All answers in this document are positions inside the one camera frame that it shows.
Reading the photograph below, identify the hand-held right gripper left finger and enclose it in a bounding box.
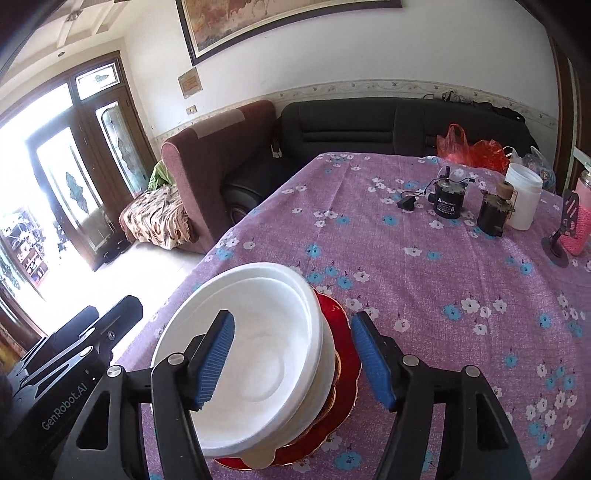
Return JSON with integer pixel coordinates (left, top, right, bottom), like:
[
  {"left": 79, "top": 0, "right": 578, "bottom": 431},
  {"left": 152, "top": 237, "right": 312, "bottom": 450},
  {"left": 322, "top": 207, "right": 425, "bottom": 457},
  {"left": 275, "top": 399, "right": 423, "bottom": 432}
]
[{"left": 55, "top": 309, "right": 236, "bottom": 480}]

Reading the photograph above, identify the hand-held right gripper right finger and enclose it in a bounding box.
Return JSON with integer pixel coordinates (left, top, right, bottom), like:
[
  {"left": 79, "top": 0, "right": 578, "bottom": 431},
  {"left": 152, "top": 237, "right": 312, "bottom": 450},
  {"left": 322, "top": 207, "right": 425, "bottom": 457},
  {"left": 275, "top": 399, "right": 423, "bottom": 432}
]
[{"left": 351, "top": 311, "right": 532, "bottom": 480}]

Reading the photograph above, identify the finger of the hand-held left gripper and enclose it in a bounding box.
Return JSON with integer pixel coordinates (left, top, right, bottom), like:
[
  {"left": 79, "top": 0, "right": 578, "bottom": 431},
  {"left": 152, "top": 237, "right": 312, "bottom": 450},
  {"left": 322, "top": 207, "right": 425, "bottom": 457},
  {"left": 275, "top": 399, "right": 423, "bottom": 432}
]
[
  {"left": 18, "top": 296, "right": 144, "bottom": 387},
  {"left": 48, "top": 305, "right": 100, "bottom": 347}
]

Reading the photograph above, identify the red plate with gold rim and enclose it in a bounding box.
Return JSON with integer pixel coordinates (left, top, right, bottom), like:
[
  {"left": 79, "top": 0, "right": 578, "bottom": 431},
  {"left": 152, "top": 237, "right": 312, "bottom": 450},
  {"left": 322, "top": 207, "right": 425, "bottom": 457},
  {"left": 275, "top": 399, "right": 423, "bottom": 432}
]
[{"left": 214, "top": 285, "right": 363, "bottom": 472}]

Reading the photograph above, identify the white disposable bowl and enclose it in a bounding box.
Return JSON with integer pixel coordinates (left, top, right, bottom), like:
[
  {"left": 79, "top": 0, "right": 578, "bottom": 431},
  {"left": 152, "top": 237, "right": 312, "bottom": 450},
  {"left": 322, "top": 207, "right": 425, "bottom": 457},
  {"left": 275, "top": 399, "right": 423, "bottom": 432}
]
[
  {"left": 240, "top": 318, "right": 339, "bottom": 470},
  {"left": 151, "top": 261, "right": 324, "bottom": 462}
]

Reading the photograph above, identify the pair of black shoes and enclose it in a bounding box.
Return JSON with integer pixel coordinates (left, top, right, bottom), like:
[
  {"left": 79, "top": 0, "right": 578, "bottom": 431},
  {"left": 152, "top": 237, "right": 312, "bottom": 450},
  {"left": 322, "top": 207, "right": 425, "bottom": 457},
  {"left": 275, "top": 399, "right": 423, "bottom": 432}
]
[{"left": 103, "top": 239, "right": 133, "bottom": 264}]

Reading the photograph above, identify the purple floral tablecloth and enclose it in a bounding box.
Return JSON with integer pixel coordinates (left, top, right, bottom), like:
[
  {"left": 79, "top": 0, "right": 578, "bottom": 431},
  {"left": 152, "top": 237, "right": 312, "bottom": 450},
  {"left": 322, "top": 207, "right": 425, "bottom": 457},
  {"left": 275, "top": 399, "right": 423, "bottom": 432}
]
[{"left": 112, "top": 152, "right": 591, "bottom": 480}]

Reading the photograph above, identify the brown patterned blanket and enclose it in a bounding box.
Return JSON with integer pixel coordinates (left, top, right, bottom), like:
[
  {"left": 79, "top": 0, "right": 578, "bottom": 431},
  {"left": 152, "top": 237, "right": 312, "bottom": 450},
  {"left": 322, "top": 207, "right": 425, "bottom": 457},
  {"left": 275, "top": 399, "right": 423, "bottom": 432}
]
[{"left": 119, "top": 184, "right": 197, "bottom": 250}]

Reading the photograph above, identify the green cloth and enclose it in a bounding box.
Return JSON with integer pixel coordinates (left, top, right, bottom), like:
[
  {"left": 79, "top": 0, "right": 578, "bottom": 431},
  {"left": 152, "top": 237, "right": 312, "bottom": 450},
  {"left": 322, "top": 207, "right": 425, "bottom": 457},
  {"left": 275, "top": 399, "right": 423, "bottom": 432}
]
[{"left": 146, "top": 160, "right": 173, "bottom": 190}]

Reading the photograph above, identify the wooden glass door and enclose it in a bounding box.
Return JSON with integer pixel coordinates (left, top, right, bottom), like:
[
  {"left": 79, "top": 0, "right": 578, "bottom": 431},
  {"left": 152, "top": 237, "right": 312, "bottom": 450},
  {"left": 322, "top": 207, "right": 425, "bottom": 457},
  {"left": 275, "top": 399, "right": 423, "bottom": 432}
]
[{"left": 0, "top": 50, "right": 158, "bottom": 335}]

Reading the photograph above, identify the brown armchair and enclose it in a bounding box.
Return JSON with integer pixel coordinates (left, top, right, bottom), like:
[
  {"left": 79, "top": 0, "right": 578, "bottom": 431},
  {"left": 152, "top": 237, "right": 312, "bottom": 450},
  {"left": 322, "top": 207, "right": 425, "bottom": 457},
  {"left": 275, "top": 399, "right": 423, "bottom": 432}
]
[{"left": 160, "top": 100, "right": 278, "bottom": 256}]

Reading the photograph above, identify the black cylindrical motor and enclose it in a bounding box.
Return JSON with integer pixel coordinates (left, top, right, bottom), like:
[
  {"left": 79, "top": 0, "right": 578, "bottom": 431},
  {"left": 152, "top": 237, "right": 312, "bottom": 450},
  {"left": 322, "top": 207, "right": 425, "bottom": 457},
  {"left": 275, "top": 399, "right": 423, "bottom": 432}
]
[{"left": 427, "top": 167, "right": 476, "bottom": 220}]

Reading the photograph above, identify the dark bottle with cork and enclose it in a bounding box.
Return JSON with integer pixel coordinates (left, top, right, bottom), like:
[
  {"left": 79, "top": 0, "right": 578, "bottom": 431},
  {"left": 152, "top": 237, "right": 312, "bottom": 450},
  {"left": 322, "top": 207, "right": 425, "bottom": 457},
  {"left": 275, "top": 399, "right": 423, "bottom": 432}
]
[{"left": 476, "top": 181, "right": 516, "bottom": 239}]

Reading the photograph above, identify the white plastic jar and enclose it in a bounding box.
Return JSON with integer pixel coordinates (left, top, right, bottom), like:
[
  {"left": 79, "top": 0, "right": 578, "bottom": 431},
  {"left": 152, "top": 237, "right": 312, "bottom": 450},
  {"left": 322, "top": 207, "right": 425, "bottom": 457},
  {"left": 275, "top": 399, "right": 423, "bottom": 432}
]
[{"left": 504, "top": 162, "right": 544, "bottom": 232}]

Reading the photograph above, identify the black sofa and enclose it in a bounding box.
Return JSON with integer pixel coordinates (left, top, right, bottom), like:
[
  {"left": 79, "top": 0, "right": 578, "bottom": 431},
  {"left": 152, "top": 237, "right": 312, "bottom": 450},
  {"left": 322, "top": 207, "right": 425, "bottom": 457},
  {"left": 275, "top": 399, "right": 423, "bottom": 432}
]
[{"left": 221, "top": 99, "right": 533, "bottom": 228}]

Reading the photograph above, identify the red plastic bag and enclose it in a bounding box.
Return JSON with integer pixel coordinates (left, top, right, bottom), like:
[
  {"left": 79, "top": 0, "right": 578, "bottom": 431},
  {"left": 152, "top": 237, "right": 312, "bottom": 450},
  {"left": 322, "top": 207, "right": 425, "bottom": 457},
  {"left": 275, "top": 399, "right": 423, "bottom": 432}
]
[{"left": 436, "top": 123, "right": 511, "bottom": 174}]

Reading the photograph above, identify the black metal phone stand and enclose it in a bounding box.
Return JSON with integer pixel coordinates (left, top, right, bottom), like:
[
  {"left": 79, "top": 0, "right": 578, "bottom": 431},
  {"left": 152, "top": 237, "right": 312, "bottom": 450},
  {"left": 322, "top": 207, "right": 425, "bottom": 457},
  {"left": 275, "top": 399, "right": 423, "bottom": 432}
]
[{"left": 540, "top": 189, "right": 581, "bottom": 269}]

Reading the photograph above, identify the bottle with pink knit sleeve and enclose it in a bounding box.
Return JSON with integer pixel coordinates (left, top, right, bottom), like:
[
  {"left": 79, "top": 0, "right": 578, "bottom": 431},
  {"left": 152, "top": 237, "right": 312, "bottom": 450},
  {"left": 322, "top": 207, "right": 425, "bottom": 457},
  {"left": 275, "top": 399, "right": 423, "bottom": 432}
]
[{"left": 565, "top": 168, "right": 591, "bottom": 258}]

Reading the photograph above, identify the clear plastic bag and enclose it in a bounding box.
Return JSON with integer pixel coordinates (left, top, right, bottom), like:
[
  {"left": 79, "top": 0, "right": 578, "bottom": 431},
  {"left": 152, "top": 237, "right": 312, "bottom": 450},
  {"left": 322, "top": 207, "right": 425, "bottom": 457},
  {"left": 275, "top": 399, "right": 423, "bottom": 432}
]
[{"left": 503, "top": 146, "right": 557, "bottom": 191}]

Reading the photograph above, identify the dark clothing pile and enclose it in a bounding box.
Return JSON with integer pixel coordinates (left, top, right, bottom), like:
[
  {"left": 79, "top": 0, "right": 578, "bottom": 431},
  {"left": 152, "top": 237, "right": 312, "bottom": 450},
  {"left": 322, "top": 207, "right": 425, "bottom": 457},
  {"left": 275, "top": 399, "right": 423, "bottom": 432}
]
[{"left": 422, "top": 89, "right": 528, "bottom": 124}]

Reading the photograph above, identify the large framed painting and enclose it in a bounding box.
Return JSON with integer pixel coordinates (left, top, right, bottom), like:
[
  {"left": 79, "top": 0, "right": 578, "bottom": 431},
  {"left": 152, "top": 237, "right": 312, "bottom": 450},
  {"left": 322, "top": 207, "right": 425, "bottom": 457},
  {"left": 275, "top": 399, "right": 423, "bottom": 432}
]
[{"left": 175, "top": 0, "right": 404, "bottom": 66}]

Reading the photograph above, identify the small framed wall plaque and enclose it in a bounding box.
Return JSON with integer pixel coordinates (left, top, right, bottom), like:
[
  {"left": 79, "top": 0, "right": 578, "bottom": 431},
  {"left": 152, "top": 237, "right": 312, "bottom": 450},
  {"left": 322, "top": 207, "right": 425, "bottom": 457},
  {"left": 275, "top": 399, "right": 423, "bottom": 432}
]
[{"left": 177, "top": 67, "right": 204, "bottom": 99}]

